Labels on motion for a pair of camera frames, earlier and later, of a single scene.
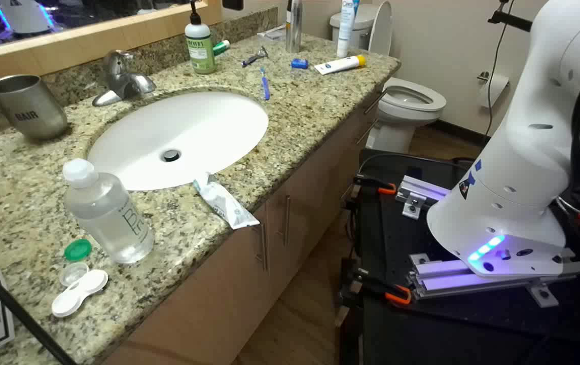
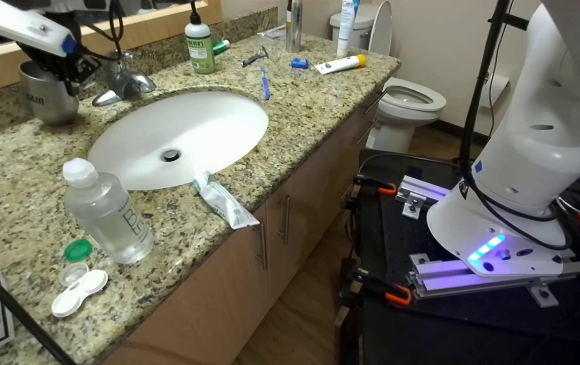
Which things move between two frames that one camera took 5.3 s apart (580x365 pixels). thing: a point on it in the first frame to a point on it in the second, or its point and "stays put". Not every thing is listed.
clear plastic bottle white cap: (108, 212) stays put
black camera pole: (18, 307) stays put
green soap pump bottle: (201, 45) stays put
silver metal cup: (28, 106) to (50, 100)
